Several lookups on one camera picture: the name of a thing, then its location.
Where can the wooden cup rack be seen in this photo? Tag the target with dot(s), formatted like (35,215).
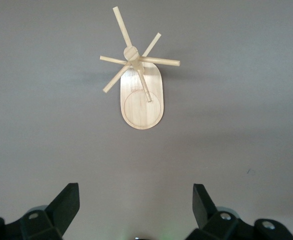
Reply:
(141,112)

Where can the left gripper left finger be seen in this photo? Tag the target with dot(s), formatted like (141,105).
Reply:
(59,212)

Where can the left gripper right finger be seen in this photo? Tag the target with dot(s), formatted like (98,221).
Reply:
(211,220)

